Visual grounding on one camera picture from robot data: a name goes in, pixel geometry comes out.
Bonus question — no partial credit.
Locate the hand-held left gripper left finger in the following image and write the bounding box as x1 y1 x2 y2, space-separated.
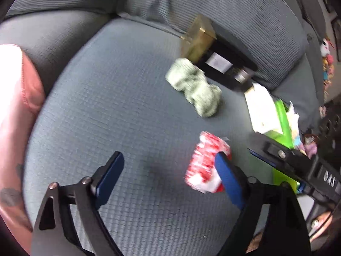
31 151 125 256

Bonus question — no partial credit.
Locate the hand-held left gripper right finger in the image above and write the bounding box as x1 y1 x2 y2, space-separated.
214 151 312 256

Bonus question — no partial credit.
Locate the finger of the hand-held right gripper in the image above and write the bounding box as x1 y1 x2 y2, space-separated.
246 133 317 184

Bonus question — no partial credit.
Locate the green cardboard box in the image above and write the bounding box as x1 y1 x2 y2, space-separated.
244 83 307 195

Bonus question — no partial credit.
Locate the red white fuzzy sock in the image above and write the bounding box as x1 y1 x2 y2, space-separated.
184 131 232 194

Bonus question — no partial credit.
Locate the person's right hand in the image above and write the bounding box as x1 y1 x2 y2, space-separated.
309 210 334 243

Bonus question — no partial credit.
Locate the grey sofa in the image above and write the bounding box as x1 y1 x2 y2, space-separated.
0 0 331 256

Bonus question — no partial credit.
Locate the row of plush toys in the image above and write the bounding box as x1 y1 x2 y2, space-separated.
320 37 336 91

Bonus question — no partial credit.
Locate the black box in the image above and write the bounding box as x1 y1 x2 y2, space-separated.
196 21 259 91

